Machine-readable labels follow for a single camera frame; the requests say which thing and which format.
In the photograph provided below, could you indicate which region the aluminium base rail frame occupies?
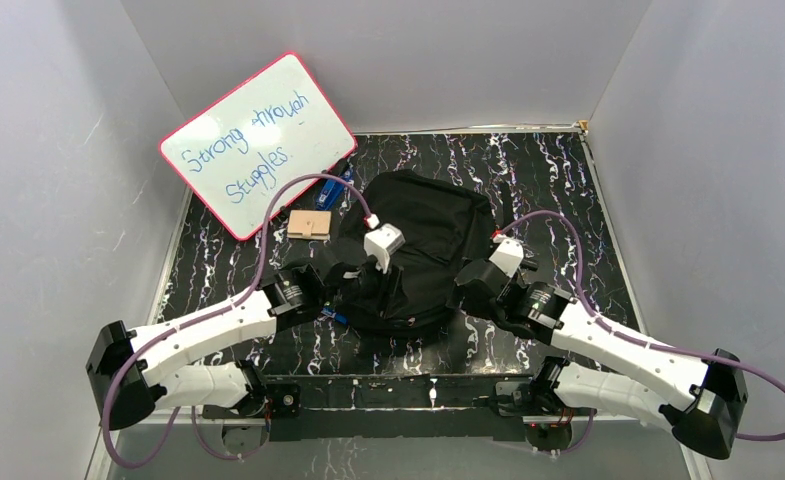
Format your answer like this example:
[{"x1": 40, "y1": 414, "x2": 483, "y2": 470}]
[{"x1": 96, "y1": 375, "x2": 698, "y2": 479}]

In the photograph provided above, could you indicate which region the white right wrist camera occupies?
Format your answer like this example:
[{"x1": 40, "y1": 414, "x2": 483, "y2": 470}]
[{"x1": 488, "y1": 232, "x2": 525, "y2": 278}]

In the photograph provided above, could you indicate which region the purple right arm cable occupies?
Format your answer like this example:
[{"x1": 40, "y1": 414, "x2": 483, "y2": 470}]
[{"x1": 497, "y1": 209, "x2": 785, "y2": 458}]

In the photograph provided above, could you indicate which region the black student backpack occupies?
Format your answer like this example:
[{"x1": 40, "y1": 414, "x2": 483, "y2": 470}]
[{"x1": 311, "y1": 170, "x2": 498, "y2": 337}]

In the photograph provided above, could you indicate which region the blue stapler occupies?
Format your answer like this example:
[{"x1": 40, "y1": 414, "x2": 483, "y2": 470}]
[{"x1": 314, "y1": 164, "x2": 352, "y2": 211}]

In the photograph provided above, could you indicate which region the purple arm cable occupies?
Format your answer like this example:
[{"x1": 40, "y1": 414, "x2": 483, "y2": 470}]
[
  {"x1": 497, "y1": 209, "x2": 785, "y2": 458},
  {"x1": 100, "y1": 173, "x2": 377, "y2": 470}
]

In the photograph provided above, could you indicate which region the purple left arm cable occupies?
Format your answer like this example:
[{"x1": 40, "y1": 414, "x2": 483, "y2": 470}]
[{"x1": 100, "y1": 173, "x2": 377, "y2": 470}]

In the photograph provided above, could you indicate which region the white blue whiteboard marker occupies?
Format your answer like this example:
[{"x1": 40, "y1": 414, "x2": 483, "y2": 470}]
[{"x1": 321, "y1": 306, "x2": 348, "y2": 325}]

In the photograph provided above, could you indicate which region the small wooden block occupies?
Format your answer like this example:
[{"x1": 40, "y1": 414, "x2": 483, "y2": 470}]
[{"x1": 286, "y1": 210, "x2": 332, "y2": 241}]

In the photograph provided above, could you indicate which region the pink framed whiteboard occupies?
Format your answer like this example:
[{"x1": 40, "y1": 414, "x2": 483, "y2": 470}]
[{"x1": 158, "y1": 52, "x2": 357, "y2": 240}]

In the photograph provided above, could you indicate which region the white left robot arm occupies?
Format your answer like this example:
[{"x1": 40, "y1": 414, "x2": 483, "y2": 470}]
[{"x1": 86, "y1": 259, "x2": 403, "y2": 431}]

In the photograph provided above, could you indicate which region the pink capped black highlighter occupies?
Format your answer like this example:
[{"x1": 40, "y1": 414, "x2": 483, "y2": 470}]
[{"x1": 520, "y1": 258, "x2": 539, "y2": 271}]

